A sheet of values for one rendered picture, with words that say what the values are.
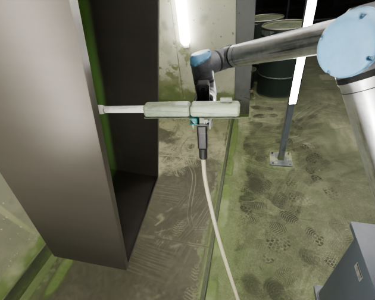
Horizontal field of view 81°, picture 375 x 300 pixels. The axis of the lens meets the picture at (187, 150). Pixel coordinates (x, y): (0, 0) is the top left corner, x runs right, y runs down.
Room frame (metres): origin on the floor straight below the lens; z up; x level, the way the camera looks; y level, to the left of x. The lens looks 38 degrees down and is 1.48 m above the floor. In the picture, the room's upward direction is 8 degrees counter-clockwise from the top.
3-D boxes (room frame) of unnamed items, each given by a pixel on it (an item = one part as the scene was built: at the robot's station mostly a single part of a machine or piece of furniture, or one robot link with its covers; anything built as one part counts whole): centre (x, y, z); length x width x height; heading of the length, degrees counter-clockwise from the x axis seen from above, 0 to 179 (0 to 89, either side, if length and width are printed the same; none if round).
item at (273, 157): (1.54, -0.87, 0.01); 0.20 x 0.20 x 0.01; 71
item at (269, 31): (2.98, -1.42, 0.44); 0.59 x 0.58 x 0.89; 175
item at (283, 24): (2.98, -1.42, 0.86); 0.54 x 0.54 x 0.01
